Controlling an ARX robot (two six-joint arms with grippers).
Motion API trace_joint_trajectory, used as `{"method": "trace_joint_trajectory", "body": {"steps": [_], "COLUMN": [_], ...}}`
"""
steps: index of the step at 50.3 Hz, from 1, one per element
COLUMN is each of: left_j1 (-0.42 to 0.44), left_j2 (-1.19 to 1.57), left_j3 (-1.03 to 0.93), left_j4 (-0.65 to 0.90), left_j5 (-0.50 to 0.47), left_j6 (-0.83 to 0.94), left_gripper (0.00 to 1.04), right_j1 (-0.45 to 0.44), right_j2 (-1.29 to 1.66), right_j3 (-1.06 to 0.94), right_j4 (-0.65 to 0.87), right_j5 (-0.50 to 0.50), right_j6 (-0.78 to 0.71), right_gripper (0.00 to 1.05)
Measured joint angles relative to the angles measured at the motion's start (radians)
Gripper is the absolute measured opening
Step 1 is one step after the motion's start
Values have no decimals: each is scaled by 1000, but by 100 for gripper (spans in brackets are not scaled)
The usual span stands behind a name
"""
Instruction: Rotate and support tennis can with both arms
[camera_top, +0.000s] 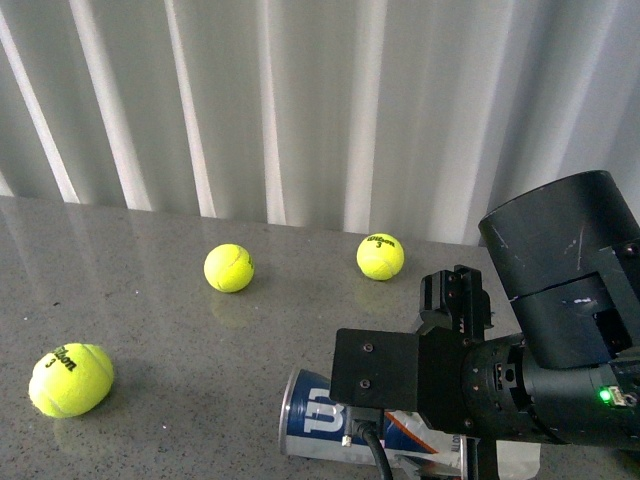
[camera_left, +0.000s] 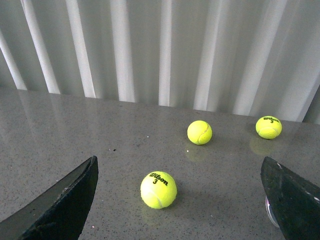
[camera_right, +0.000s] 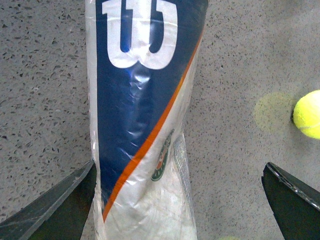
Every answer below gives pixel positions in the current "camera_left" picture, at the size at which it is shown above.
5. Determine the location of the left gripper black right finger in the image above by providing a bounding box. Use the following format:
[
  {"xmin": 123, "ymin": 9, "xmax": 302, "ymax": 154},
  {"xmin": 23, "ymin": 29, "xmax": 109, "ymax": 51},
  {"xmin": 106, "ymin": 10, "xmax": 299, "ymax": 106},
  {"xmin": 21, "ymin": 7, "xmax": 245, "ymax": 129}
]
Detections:
[{"xmin": 260, "ymin": 156, "xmax": 320, "ymax": 240}]

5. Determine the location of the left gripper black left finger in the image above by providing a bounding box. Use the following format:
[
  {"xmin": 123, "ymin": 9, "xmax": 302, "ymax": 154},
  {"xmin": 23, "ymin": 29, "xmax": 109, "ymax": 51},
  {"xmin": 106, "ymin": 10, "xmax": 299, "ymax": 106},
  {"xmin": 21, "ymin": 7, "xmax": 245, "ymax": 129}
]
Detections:
[{"xmin": 0, "ymin": 156, "xmax": 99, "ymax": 240}]

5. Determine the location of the wilson 3 tennis ball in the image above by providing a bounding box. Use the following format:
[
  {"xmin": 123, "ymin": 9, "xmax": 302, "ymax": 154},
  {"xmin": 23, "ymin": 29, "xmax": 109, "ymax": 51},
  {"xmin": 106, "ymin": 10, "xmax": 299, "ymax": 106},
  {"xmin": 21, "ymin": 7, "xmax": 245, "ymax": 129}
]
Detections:
[
  {"xmin": 255, "ymin": 115, "xmax": 283, "ymax": 140},
  {"xmin": 140, "ymin": 171, "xmax": 178, "ymax": 209}
]

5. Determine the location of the plain yellow tennis ball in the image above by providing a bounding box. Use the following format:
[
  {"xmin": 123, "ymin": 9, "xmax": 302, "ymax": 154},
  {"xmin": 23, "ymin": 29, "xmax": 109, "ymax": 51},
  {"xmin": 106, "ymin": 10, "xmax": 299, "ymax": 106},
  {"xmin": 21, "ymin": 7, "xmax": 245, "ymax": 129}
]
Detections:
[{"xmin": 187, "ymin": 120, "xmax": 213, "ymax": 145}]

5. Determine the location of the clear plastic tennis ball can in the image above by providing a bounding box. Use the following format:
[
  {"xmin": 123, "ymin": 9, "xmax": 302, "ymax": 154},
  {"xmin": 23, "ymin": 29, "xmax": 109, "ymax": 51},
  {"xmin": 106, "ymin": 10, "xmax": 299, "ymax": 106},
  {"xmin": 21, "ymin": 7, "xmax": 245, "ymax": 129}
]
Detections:
[{"xmin": 265, "ymin": 196, "xmax": 279, "ymax": 228}]

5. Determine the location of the Wilson 3 tennis ball near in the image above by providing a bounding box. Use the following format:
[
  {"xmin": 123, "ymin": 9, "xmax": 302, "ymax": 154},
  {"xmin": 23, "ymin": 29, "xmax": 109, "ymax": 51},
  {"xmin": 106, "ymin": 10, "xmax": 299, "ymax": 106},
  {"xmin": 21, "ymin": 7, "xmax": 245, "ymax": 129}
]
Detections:
[{"xmin": 140, "ymin": 171, "xmax": 178, "ymax": 209}]

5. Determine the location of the Wilson 3 tennis ball far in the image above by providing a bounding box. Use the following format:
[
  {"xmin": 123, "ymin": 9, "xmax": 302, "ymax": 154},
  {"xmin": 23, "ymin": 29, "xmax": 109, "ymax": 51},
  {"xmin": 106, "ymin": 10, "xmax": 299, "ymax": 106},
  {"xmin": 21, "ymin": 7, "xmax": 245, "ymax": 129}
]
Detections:
[{"xmin": 255, "ymin": 115, "xmax": 283, "ymax": 140}]

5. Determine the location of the white pleated curtain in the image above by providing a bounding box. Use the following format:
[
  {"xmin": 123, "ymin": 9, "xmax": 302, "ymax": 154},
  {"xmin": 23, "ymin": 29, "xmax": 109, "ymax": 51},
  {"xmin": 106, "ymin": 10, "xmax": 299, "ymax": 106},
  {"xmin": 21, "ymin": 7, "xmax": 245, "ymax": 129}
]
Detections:
[{"xmin": 0, "ymin": 0, "xmax": 320, "ymax": 124}]

